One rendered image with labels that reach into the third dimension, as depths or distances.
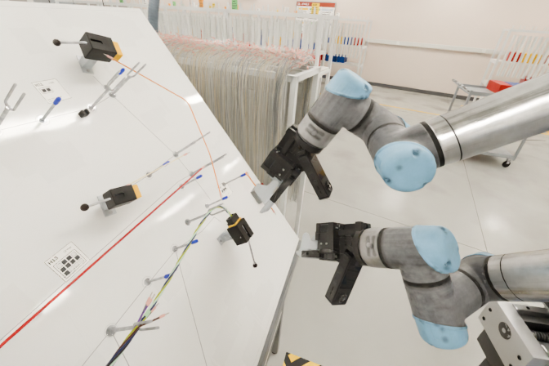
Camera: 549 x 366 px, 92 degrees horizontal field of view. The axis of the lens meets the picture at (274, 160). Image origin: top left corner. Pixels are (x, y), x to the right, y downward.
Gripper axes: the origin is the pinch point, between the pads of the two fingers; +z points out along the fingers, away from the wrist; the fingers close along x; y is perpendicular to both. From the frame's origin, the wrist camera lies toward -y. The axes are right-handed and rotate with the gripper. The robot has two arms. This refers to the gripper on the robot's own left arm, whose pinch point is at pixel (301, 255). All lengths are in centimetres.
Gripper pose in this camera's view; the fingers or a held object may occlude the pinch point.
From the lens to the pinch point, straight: 73.0
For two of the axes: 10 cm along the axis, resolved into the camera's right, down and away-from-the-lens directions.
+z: -6.1, 2.4, 7.5
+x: -7.9, -2.9, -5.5
